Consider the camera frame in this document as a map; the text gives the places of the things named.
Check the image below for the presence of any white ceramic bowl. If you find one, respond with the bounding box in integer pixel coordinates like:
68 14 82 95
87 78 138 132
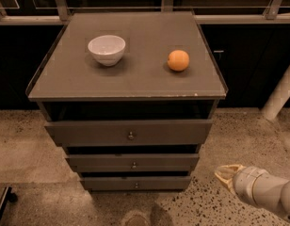
88 35 126 66

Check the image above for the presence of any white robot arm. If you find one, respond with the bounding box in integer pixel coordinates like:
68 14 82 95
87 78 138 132
215 164 290 223

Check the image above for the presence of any grey top drawer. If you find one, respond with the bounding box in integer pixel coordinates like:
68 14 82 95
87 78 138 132
45 120 212 147

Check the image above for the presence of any grey drawer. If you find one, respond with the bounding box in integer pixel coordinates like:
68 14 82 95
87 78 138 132
45 120 212 147
81 176 191 191
66 153 199 172

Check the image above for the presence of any metal window rail frame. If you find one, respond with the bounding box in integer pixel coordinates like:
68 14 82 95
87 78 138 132
0 0 290 24

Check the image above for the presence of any grey drawer cabinet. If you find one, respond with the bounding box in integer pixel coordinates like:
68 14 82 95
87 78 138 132
26 12 228 180

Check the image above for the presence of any round floor drain cover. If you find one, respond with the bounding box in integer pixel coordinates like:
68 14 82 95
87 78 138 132
125 215 150 226

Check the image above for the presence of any orange fruit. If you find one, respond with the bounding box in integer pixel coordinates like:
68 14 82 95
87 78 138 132
168 50 190 72

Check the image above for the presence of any dark cart with wheel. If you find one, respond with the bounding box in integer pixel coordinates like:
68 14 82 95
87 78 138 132
0 186 18 221

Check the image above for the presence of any grey bottom drawer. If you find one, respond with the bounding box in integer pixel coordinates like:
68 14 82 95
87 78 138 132
81 176 191 191

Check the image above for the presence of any white diagonal post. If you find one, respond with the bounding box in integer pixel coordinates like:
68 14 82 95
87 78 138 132
262 65 290 121

